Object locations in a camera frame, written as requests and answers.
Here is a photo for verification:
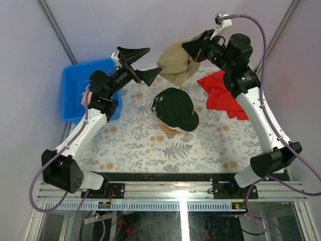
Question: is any khaki cap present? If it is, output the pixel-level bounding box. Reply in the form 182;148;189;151
156;40;201;87

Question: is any blue plastic bin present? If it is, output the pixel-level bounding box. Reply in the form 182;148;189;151
61;58;116;124

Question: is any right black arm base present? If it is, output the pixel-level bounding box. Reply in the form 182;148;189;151
213;181;250;200

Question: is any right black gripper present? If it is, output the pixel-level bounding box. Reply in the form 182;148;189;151
182;29;233;73

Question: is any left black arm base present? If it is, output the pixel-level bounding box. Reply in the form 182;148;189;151
87;182;125;200

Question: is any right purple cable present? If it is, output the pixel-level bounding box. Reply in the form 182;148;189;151
214;14;321;235

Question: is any dark green cap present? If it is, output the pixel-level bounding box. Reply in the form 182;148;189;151
151;87;199;132

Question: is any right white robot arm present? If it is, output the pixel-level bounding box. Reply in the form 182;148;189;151
182;30;302;198

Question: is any floral table mat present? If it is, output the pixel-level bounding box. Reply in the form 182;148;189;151
78;67;261;173

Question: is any red cloth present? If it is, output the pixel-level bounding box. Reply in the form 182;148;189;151
198;70;249;121

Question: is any purple cable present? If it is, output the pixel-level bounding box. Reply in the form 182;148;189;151
29;66;118;241
214;14;321;235

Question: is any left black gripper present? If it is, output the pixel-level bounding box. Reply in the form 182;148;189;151
106;46;161;98

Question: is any aluminium rail frame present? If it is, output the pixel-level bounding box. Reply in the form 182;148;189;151
34;173;320;240

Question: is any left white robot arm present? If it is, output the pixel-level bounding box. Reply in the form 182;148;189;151
41;46;162;198

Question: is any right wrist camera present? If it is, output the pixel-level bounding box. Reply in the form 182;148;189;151
210;12;232;40

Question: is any wooden hat stand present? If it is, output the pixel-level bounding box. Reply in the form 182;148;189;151
159;121;181;135

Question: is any pink cap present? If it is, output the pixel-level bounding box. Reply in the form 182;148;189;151
81;84;92;108

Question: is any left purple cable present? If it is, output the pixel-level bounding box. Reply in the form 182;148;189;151
29;66;118;241

